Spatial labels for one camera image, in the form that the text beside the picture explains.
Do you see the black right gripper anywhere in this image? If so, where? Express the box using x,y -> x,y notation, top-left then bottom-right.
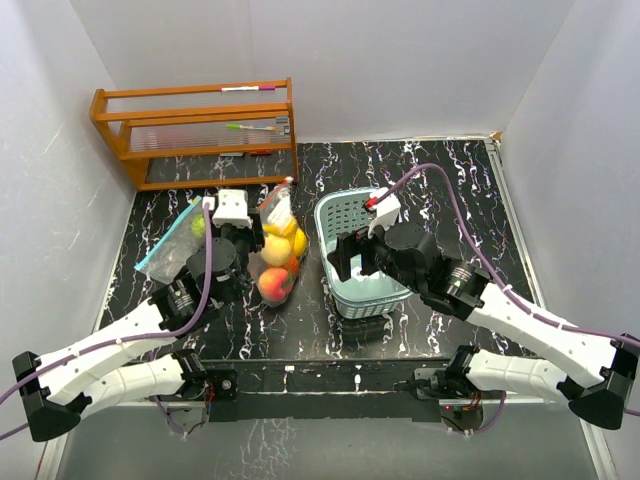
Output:
327,215 -> 423,294

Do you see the yellow banana toy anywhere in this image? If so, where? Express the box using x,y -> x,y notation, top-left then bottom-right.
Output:
262,218 -> 298,238

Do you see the red zipper clear bag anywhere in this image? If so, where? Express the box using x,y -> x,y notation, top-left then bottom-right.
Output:
248,177 -> 308,307

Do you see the green bumpy fruit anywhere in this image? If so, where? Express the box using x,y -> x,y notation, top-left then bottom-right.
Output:
191,215 -> 206,238

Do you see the pink orange peach fruit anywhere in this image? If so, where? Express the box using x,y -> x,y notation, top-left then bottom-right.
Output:
258,267 -> 291,303

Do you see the yellow lemon fruit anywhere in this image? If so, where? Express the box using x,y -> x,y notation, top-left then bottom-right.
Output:
292,229 -> 308,257

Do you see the blue zipper clear bag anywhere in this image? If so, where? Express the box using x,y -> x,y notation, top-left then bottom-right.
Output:
134,197 -> 204,284

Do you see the orange pumpkin toy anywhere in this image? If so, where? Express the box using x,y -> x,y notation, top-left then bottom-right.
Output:
283,256 -> 300,276

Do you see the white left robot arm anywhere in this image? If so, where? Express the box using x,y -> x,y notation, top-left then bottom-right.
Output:
12,224 -> 264,442

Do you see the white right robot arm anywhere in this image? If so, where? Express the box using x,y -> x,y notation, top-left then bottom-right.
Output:
327,223 -> 639,430

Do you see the light blue plastic basket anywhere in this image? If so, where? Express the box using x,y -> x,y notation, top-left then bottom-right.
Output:
314,187 -> 412,320

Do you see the wooden shelf rack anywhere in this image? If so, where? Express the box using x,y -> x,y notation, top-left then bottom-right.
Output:
89,78 -> 300,192

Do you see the green capped marker pen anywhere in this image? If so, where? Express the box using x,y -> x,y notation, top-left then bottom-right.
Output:
225,123 -> 277,132

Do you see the pink white marker pen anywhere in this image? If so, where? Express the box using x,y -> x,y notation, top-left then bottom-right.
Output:
220,85 -> 276,93

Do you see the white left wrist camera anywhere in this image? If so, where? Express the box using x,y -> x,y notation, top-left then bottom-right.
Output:
202,189 -> 252,228

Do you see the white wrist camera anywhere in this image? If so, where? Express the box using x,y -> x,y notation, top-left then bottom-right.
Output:
202,189 -> 252,228
365,187 -> 401,238

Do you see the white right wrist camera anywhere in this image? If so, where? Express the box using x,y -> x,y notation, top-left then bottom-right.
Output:
365,187 -> 401,238

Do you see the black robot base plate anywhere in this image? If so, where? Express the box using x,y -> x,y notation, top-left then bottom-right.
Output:
104,357 -> 507,425

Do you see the aluminium frame rail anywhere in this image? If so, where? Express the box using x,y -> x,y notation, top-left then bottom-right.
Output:
487,134 -> 619,480

